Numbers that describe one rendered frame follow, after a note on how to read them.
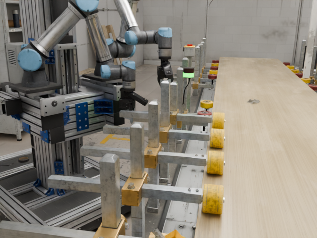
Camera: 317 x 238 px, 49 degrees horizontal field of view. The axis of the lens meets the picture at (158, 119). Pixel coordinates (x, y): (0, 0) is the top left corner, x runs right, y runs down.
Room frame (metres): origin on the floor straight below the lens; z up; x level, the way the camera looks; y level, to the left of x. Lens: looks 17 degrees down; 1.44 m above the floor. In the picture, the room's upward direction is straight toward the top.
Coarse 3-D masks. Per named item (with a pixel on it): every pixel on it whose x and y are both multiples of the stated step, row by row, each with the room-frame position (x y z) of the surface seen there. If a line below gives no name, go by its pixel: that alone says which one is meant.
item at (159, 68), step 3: (159, 57) 1.91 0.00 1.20; (162, 57) 1.90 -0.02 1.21; (165, 57) 1.90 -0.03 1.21; (168, 57) 1.90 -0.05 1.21; (162, 60) 1.92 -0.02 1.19; (165, 60) 1.92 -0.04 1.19; (159, 66) 1.98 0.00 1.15; (159, 69) 1.91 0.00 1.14; (162, 69) 1.90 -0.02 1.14; (159, 72) 1.90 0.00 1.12; (162, 72) 1.90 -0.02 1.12; (159, 75) 1.90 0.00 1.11; (162, 75) 1.90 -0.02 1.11; (162, 78) 1.90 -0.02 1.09; (168, 78) 1.91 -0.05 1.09
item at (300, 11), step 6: (300, 0) 4.24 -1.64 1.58; (300, 6) 4.24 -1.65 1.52; (300, 12) 4.24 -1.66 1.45; (300, 18) 4.23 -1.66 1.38; (300, 24) 4.23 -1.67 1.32; (294, 42) 4.26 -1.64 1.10; (294, 48) 4.24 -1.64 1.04; (294, 54) 4.24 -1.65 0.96; (294, 60) 4.24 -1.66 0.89; (294, 66) 4.23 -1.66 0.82
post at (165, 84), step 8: (168, 80) 1.44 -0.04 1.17; (168, 88) 1.41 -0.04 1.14; (168, 96) 1.41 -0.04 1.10; (168, 104) 1.41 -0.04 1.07; (168, 112) 1.41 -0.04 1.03; (160, 120) 1.42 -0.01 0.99; (168, 120) 1.42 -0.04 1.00; (168, 144) 1.43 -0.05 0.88; (160, 168) 1.42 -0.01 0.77; (168, 168) 1.44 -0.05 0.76; (160, 176) 1.42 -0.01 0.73
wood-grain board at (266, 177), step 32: (224, 64) 3.79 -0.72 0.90; (256, 64) 3.81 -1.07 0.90; (224, 96) 2.27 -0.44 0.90; (256, 96) 2.28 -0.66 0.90; (288, 96) 2.29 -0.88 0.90; (224, 128) 1.60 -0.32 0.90; (256, 128) 1.60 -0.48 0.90; (288, 128) 1.61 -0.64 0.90; (224, 160) 1.22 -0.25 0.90; (256, 160) 1.22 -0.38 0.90; (288, 160) 1.22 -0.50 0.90; (224, 192) 0.97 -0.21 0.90; (256, 192) 0.97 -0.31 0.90; (288, 192) 0.97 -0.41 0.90; (224, 224) 0.80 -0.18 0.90; (256, 224) 0.80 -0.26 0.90; (288, 224) 0.80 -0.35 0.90
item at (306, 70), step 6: (312, 6) 3.06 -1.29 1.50; (312, 12) 3.04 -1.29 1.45; (312, 18) 3.04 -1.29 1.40; (312, 24) 3.04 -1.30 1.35; (312, 30) 3.03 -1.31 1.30; (312, 36) 3.03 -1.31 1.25; (312, 42) 3.03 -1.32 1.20; (306, 48) 3.08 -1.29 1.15; (312, 48) 3.03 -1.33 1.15; (306, 54) 3.05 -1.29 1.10; (312, 54) 3.03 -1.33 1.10; (306, 60) 3.04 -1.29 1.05; (306, 66) 3.04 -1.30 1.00; (306, 72) 3.03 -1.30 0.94
